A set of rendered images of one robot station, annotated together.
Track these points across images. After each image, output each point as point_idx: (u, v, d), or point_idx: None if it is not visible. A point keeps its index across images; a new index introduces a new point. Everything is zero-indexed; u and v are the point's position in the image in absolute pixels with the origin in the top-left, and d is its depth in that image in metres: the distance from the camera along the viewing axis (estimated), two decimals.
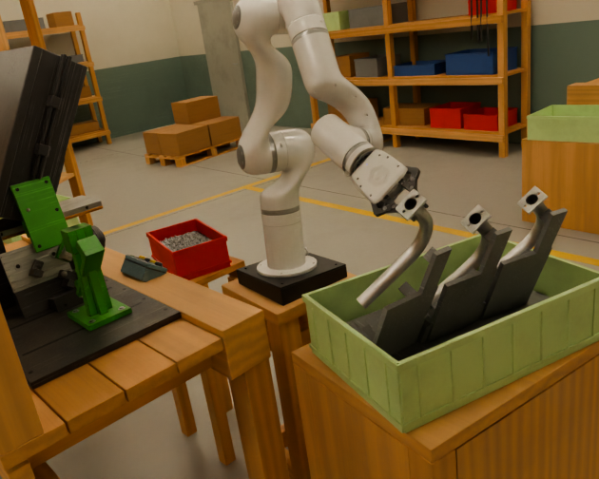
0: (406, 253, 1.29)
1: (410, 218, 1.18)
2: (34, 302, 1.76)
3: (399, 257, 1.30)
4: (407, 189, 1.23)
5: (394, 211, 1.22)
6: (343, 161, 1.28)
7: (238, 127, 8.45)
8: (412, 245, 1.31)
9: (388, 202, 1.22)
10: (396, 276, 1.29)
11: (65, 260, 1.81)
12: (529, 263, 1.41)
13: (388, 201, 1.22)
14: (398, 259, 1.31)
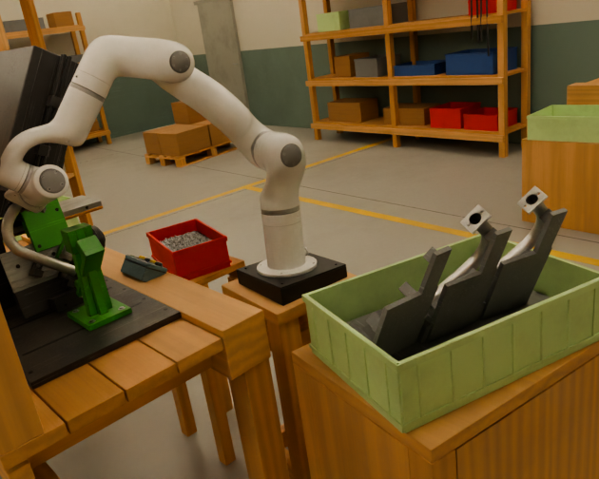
0: (28, 248, 1.69)
1: None
2: (34, 302, 1.76)
3: (33, 251, 1.69)
4: None
5: None
6: None
7: None
8: (19, 250, 1.66)
9: None
10: None
11: (65, 260, 1.81)
12: (529, 263, 1.41)
13: None
14: (33, 256, 1.69)
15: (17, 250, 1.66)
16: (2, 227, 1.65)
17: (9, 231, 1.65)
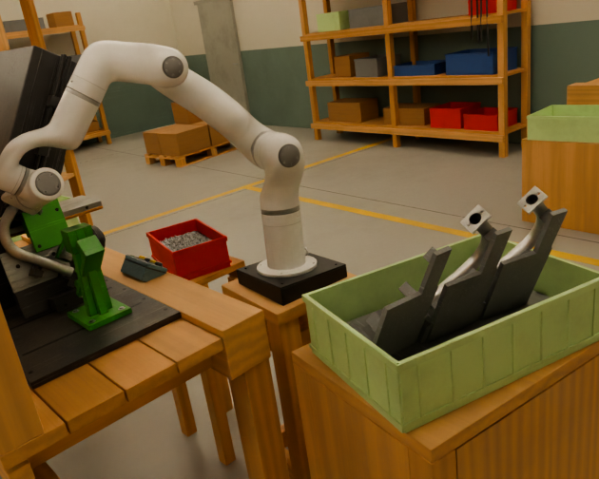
0: (24, 250, 1.72)
1: None
2: (34, 302, 1.76)
3: (29, 253, 1.72)
4: None
5: None
6: None
7: None
8: (16, 251, 1.69)
9: None
10: None
11: (65, 260, 1.81)
12: (529, 263, 1.41)
13: None
14: (30, 258, 1.72)
15: (14, 252, 1.69)
16: None
17: (7, 233, 1.68)
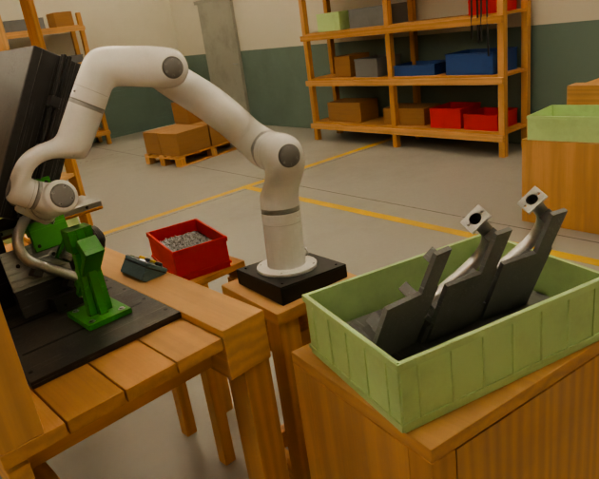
0: (37, 258, 1.74)
1: None
2: (34, 302, 1.76)
3: (43, 261, 1.74)
4: None
5: None
6: None
7: None
8: (29, 260, 1.71)
9: None
10: None
11: (65, 260, 1.81)
12: (529, 263, 1.41)
13: None
14: (44, 266, 1.74)
15: (28, 260, 1.71)
16: (12, 239, 1.70)
17: (20, 242, 1.70)
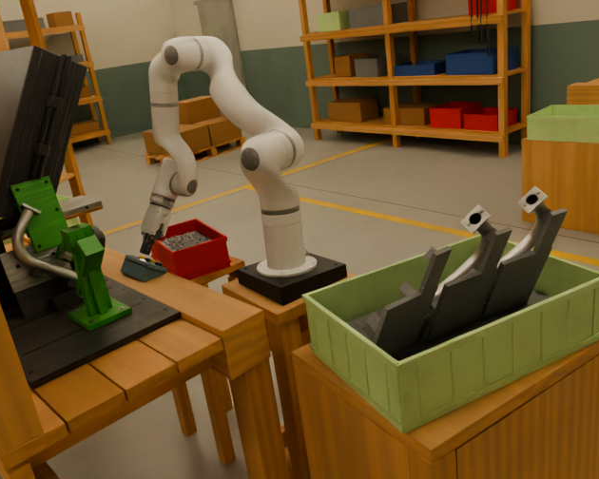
0: (37, 258, 1.74)
1: (34, 214, 1.76)
2: (34, 302, 1.76)
3: (43, 261, 1.74)
4: (146, 235, 2.01)
5: (150, 242, 2.00)
6: (175, 201, 2.03)
7: (238, 127, 8.45)
8: (29, 260, 1.71)
9: None
10: None
11: (65, 260, 1.81)
12: (529, 263, 1.41)
13: None
14: (44, 266, 1.74)
15: (28, 260, 1.71)
16: (12, 239, 1.70)
17: (20, 242, 1.70)
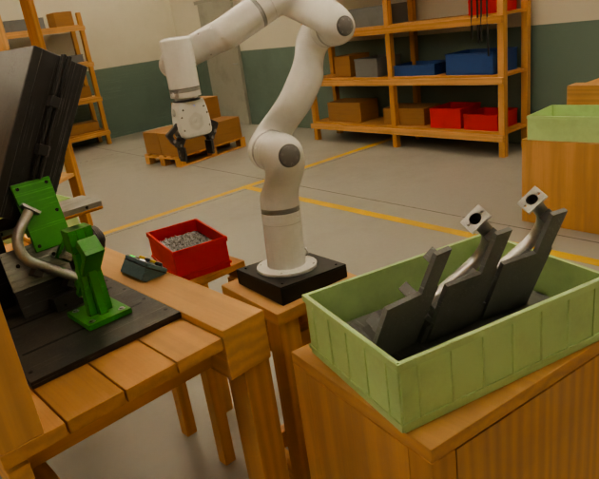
0: (37, 258, 1.74)
1: (34, 214, 1.76)
2: (34, 302, 1.76)
3: (43, 261, 1.74)
4: (203, 134, 1.69)
5: (177, 146, 1.62)
6: (183, 89, 1.57)
7: (238, 127, 8.45)
8: (29, 260, 1.71)
9: (182, 141, 1.62)
10: None
11: (65, 260, 1.81)
12: (529, 263, 1.41)
13: (183, 140, 1.62)
14: (44, 266, 1.74)
15: (28, 260, 1.71)
16: (12, 239, 1.70)
17: (20, 242, 1.70)
